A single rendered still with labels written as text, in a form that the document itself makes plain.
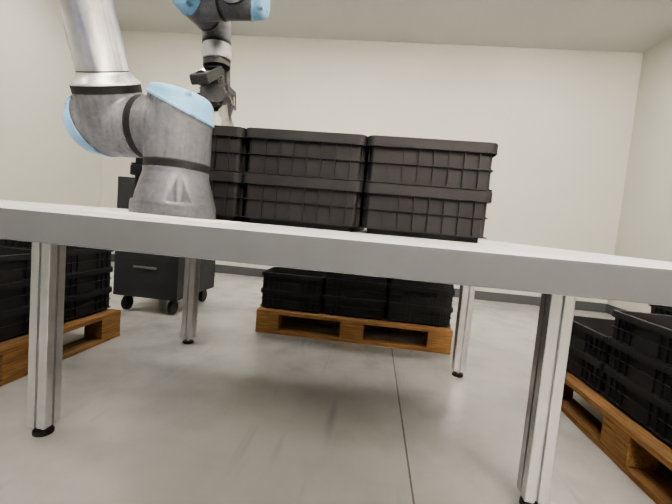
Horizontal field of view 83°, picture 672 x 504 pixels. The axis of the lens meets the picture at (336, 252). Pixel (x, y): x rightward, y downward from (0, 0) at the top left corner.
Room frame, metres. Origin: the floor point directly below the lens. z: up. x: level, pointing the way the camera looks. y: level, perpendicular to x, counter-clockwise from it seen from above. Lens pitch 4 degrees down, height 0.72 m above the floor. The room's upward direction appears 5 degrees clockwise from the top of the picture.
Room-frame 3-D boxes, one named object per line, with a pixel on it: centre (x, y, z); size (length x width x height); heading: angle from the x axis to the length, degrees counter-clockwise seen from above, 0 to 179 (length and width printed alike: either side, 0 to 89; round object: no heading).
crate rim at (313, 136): (1.13, 0.08, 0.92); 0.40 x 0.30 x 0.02; 174
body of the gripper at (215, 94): (1.07, 0.36, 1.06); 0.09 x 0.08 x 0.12; 174
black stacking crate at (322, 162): (1.13, 0.08, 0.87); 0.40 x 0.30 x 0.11; 174
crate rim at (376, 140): (1.10, -0.22, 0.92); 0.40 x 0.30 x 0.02; 174
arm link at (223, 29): (1.06, 0.37, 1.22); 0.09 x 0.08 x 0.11; 168
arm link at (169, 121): (0.73, 0.32, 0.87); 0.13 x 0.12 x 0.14; 78
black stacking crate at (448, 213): (1.10, -0.22, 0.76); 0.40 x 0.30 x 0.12; 174
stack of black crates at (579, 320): (1.64, -1.23, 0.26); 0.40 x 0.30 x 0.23; 175
